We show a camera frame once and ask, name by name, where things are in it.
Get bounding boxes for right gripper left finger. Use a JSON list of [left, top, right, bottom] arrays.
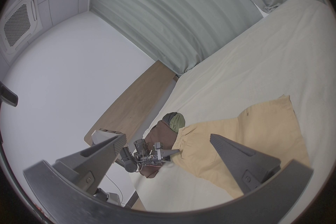
[[54, 134, 127, 194]]

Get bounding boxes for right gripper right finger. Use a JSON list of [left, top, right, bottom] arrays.
[[209, 134, 282, 194]]

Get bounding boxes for tan shorts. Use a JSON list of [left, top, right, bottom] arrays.
[[172, 94, 312, 199]]

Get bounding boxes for bed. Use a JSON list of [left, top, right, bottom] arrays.
[[84, 0, 336, 212]]

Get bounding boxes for brown garment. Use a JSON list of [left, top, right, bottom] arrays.
[[138, 120, 179, 179]]

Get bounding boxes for black garment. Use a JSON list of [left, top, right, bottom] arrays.
[[162, 112, 176, 126]]

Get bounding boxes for green garment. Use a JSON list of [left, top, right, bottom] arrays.
[[169, 112, 186, 133]]

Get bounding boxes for window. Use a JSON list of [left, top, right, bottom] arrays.
[[258, 2, 270, 19]]

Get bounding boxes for ceiling air conditioner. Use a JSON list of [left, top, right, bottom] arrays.
[[0, 0, 43, 54]]

